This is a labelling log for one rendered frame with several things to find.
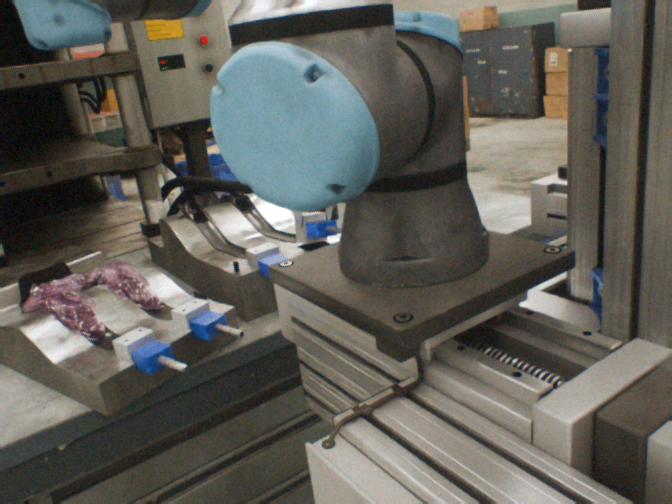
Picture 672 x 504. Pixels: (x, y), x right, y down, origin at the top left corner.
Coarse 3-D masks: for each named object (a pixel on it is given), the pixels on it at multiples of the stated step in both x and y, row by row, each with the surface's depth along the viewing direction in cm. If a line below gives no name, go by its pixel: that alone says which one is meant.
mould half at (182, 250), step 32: (160, 224) 131; (192, 224) 128; (224, 224) 129; (288, 224) 132; (160, 256) 139; (192, 256) 120; (224, 256) 116; (288, 256) 110; (224, 288) 111; (256, 288) 107
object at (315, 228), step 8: (304, 216) 111; (312, 216) 112; (320, 216) 113; (296, 224) 113; (304, 224) 111; (312, 224) 109; (320, 224) 108; (328, 224) 109; (336, 224) 110; (296, 232) 114; (304, 232) 111; (312, 232) 110; (320, 232) 108; (328, 232) 109; (336, 232) 106; (296, 240) 114; (304, 240) 112; (312, 240) 112; (320, 240) 113
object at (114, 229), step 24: (24, 216) 217; (48, 216) 215; (72, 216) 210; (96, 216) 205; (120, 216) 201; (144, 216) 197; (0, 240) 191; (24, 240) 187; (48, 240) 183; (72, 240) 180; (96, 240) 176; (120, 240) 173
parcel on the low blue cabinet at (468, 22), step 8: (472, 8) 768; (480, 8) 758; (488, 8) 759; (496, 8) 768; (464, 16) 778; (472, 16) 768; (480, 16) 760; (488, 16) 761; (496, 16) 771; (464, 24) 782; (472, 24) 772; (480, 24) 764; (488, 24) 766; (496, 24) 775
